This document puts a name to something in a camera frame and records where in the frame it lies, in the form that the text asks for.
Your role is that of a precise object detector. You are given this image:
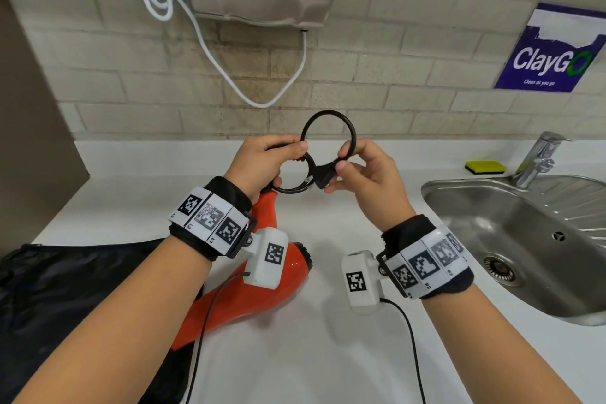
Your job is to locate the person's left hand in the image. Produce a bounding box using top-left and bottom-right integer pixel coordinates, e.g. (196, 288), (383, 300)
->
(223, 134), (309, 205)

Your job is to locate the person's right hand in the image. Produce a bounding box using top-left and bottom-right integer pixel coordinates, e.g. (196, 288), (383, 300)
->
(324, 138), (417, 233)

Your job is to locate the black hair dryer cord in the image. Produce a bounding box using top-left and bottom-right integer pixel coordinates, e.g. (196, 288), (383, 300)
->
(264, 110), (359, 195)

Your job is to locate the orange hair dryer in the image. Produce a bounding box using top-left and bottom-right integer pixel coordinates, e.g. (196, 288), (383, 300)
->
(170, 189), (313, 352)

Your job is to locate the black drawstring bag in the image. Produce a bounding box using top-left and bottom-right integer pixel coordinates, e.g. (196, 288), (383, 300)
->
(0, 237), (205, 404)

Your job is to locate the person's right forearm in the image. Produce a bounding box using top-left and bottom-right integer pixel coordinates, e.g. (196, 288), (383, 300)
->
(421, 284), (583, 404)

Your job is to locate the person's left forearm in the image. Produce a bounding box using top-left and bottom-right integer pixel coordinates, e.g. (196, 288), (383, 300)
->
(11, 235), (211, 404)

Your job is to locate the left wristband with square markers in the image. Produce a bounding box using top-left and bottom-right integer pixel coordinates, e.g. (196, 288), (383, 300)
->
(168, 176), (258, 261)

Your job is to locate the wristband with square markers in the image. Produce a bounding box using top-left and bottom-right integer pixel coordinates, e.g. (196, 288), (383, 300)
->
(377, 214), (475, 300)
(168, 176), (258, 261)

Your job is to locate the right wristband with square markers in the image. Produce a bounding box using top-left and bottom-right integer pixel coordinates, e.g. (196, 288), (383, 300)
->
(377, 214), (475, 300)

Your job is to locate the yellow sponge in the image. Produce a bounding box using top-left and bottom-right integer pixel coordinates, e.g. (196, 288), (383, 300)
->
(465, 160), (508, 176)

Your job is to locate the stainless steel sink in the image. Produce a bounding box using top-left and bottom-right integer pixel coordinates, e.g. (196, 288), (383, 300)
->
(420, 175), (606, 326)

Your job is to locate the chrome faucet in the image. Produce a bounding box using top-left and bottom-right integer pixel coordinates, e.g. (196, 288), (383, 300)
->
(513, 131), (573, 191)

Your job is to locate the brown side panel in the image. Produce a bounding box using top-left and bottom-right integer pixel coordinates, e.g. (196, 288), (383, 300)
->
(0, 0), (91, 256)

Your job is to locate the white wall cable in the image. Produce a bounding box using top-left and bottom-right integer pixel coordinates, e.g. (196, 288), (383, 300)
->
(134, 0), (307, 109)

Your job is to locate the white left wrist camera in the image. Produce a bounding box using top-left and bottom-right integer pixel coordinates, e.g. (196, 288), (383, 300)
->
(242, 227), (290, 291)

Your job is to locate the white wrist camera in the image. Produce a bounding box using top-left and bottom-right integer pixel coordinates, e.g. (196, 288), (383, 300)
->
(242, 227), (290, 291)
(340, 251), (387, 316)

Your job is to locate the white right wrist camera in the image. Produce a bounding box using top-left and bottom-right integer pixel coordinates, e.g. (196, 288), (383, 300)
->
(340, 251), (387, 316)

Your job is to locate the black right camera cable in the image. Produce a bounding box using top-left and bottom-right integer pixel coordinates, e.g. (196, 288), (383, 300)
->
(380, 297), (429, 404)

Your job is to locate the black camera cable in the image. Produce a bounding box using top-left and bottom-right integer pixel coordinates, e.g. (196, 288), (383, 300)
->
(380, 297), (429, 404)
(184, 271), (252, 404)

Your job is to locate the black left camera cable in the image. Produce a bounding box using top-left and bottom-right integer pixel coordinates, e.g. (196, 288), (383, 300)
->
(184, 271), (252, 404)

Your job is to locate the purple wall poster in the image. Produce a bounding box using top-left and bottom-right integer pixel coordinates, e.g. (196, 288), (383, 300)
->
(494, 3), (606, 93)

